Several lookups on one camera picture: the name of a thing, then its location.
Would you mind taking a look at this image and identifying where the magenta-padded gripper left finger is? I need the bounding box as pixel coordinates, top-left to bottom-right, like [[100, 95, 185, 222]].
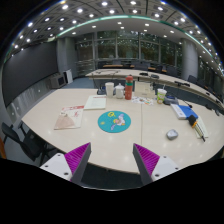
[[39, 142, 92, 186]]

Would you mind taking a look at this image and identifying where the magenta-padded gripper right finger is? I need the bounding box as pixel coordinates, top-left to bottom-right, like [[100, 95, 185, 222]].
[[132, 143, 183, 186]]

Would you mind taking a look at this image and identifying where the silver grey computer mouse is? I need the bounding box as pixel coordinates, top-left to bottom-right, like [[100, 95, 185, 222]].
[[165, 128, 179, 141]]

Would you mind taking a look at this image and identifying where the round teal cartoon mouse pad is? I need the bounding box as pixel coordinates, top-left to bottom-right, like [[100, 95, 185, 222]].
[[97, 110, 132, 134]]

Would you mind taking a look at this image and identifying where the red and white booklet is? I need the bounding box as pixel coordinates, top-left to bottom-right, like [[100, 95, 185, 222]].
[[53, 105, 85, 131]]

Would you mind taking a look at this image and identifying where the black folding chair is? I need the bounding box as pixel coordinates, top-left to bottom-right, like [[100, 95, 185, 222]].
[[0, 121, 54, 164]]

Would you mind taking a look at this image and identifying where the white printed document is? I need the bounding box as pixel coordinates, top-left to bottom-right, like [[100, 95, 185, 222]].
[[83, 95, 107, 111]]

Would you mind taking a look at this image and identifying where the colourful sticker sheet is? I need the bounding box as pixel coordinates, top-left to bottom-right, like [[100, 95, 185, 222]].
[[131, 95, 155, 106]]

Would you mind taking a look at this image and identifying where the blue and white book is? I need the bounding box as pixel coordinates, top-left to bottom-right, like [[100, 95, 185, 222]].
[[170, 103, 199, 120]]

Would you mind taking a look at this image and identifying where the black conference desk unit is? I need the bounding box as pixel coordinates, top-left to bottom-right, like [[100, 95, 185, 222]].
[[163, 94, 180, 106]]

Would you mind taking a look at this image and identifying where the paper cup with green print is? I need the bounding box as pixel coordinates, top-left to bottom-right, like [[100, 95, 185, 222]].
[[156, 88, 168, 105]]

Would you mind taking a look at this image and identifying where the black gooseneck microphone base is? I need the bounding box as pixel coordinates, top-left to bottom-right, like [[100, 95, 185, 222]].
[[96, 84, 107, 96]]

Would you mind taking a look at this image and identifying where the red drink bottle green band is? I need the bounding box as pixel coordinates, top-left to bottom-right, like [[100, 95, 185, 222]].
[[124, 74, 134, 101]]

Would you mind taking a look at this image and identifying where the white lidded ceramic mug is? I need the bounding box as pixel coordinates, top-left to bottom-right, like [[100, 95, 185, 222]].
[[114, 83, 126, 100]]

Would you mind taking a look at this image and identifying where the stack of white paper cups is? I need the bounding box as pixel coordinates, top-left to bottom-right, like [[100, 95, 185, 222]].
[[104, 81, 115, 99]]

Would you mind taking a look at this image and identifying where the white box-shaped appliance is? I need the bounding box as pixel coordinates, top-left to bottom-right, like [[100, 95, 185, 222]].
[[49, 73, 67, 89]]

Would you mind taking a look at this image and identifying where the white upright panel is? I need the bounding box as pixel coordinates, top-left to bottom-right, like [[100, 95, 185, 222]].
[[63, 69, 74, 85]]

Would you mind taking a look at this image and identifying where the long curved conference desk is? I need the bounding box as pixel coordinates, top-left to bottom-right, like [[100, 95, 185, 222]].
[[85, 68, 224, 111]]

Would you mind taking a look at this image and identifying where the row of dark office chairs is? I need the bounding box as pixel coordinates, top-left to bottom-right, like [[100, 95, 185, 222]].
[[96, 59, 221, 101]]

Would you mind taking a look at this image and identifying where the group of ceiling lights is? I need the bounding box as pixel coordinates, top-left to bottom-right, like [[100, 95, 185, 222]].
[[13, 0, 221, 68]]

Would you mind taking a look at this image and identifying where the black microphone with yellow ring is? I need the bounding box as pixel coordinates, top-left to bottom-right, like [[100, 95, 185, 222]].
[[187, 114, 207, 143]]

